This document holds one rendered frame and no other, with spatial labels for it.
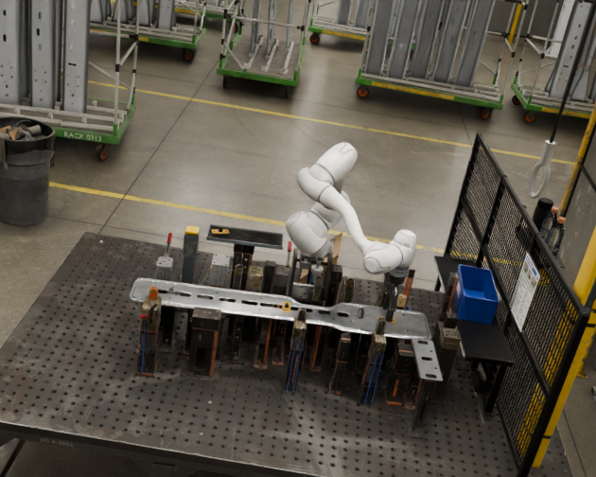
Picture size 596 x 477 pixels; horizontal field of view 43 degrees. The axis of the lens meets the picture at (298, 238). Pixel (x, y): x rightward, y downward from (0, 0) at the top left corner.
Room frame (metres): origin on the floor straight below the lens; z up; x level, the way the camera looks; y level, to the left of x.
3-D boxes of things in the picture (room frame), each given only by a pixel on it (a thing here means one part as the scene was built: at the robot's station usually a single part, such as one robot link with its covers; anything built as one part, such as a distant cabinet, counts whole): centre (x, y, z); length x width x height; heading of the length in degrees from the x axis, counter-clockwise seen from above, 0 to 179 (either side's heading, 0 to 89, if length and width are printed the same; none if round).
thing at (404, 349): (2.81, -0.55, 0.84); 0.11 x 0.10 x 0.28; 4
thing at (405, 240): (2.99, -0.46, 1.39); 0.13 x 0.11 x 0.16; 142
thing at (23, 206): (5.18, 2.15, 0.36); 0.54 x 0.50 x 0.73; 0
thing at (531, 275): (2.94, -1.02, 1.30); 0.23 x 0.02 x 0.31; 4
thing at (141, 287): (2.95, 0.02, 1.00); 1.38 x 0.22 x 0.02; 94
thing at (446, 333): (2.89, -0.75, 0.88); 0.08 x 0.08 x 0.36; 4
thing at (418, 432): (2.63, -0.65, 0.84); 0.11 x 0.06 x 0.29; 4
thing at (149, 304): (2.74, 0.57, 0.88); 0.15 x 0.11 x 0.36; 4
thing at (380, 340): (2.79, -0.42, 0.87); 0.12 x 0.09 x 0.35; 4
